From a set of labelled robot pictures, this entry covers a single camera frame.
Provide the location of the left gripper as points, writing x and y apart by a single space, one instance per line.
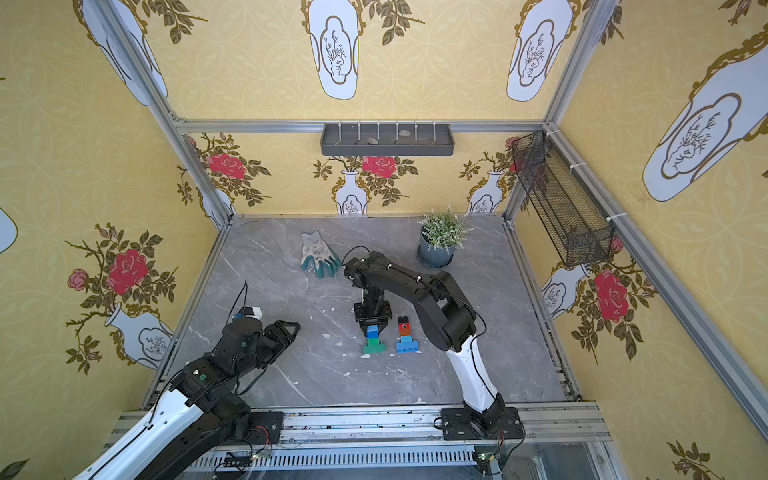
267 339

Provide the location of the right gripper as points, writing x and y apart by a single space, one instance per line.
372 314

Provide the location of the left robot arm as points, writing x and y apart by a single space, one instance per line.
201 409

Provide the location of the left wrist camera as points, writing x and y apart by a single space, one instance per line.
248 312

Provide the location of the light blue 2x4 brick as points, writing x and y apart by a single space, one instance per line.
407 346

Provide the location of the grey wall shelf tray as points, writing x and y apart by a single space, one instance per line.
387 138

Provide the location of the green white work glove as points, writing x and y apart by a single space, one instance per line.
318 257

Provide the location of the potted plant grey pot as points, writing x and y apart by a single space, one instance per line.
442 233

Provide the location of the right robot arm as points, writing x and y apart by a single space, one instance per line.
446 317

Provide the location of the green 2x4 brick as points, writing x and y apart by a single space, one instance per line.
372 348

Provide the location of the black wire mesh basket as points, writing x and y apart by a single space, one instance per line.
573 220

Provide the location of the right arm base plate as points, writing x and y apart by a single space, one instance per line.
465 424

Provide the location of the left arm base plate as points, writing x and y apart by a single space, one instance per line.
258 428

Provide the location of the aluminium front rail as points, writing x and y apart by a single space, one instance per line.
384 436

